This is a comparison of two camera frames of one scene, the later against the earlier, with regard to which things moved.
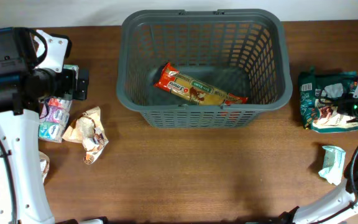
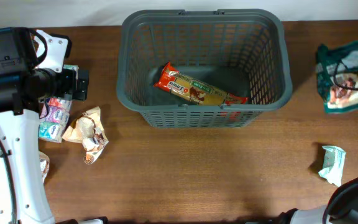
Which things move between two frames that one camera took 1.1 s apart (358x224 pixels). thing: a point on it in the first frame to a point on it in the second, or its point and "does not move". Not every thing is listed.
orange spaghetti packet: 192,90 does not move
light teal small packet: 332,165 does not move
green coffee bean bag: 319,92 to 338,76
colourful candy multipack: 53,118 does not move
